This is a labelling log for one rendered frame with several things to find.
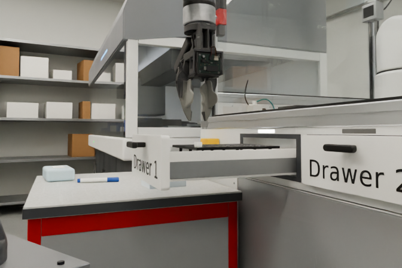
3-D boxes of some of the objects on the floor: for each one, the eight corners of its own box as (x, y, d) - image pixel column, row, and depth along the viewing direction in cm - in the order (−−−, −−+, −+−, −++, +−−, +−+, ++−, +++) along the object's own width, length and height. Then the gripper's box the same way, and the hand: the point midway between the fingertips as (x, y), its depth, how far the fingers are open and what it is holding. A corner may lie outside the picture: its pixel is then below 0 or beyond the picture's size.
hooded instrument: (119, 341, 155) (123, -50, 163) (86, 231, 327) (89, 43, 334) (331, 293, 202) (326, -10, 209) (204, 218, 373) (204, 54, 380)
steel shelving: (-160, 233, 320) (-151, 18, 328) (-140, 221, 363) (-132, 31, 371) (191, 197, 495) (191, 57, 503) (176, 191, 538) (177, 63, 546)
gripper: (184, 18, 73) (184, 119, 72) (231, 24, 77) (231, 120, 77) (171, 29, 81) (171, 121, 80) (215, 34, 85) (215, 121, 85)
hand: (196, 115), depth 81 cm, fingers open, 3 cm apart
